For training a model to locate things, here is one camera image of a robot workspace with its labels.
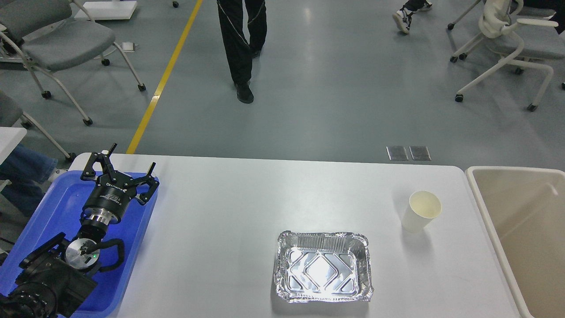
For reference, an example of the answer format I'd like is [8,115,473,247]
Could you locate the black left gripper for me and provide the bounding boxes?
[80,143,160,220]

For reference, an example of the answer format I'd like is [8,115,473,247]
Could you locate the white paper cup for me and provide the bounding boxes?
[401,190,443,233]

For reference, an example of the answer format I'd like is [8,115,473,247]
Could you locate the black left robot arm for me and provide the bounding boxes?
[1,151,160,318]

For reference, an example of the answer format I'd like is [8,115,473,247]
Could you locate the blue plastic tray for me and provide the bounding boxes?
[0,170,158,318]

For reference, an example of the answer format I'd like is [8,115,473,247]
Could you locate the seated person blue jeans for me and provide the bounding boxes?
[0,144,68,218]

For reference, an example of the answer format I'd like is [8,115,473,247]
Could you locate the white side table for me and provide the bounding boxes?
[0,127,27,164]

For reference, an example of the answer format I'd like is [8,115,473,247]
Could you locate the grey chair left edge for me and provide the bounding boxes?
[0,92,76,162]

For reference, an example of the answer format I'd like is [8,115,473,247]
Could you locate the white floor power adapter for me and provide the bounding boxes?
[121,42,136,53]

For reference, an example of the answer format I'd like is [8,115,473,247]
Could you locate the grey chair upper left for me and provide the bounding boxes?
[0,0,146,99]

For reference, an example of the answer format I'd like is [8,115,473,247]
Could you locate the white flat base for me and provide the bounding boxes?
[83,0,138,20]

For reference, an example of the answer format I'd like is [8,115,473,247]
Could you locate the person in black clothes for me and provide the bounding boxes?
[217,0,267,103]

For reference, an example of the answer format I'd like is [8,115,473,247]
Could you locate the aluminium foil tray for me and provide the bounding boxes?
[274,230,374,303]

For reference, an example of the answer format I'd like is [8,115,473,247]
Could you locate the left metal floor plate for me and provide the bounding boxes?
[387,145,408,161]

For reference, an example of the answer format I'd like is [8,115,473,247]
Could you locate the metal floor plate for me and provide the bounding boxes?
[387,145,408,161]
[409,146,432,161]

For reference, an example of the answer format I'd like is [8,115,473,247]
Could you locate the right metal floor plate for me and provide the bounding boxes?
[409,146,432,161]

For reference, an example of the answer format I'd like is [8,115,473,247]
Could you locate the beige plastic bin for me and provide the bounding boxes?
[466,166,565,318]

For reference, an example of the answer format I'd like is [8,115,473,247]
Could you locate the white office chair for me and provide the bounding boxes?
[450,0,565,111]

